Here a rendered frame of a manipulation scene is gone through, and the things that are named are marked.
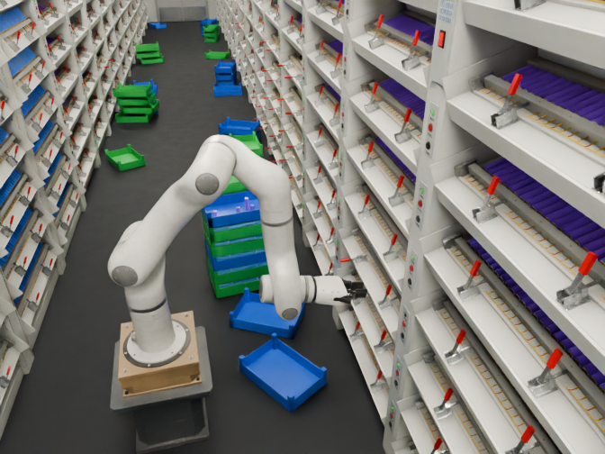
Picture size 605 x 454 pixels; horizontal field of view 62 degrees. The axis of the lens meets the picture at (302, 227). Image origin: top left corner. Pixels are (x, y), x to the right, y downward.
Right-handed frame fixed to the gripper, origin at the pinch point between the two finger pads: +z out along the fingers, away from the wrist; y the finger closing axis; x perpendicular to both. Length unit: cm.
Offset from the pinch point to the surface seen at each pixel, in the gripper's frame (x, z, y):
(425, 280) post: 21.9, 5.4, 25.2
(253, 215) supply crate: -19, -22, -81
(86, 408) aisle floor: -73, -86, -22
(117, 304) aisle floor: -72, -82, -83
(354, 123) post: 40, 3, -45
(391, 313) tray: -6.6, 11.6, 3.5
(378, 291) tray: -6.8, 11.3, -8.2
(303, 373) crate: -59, -4, -22
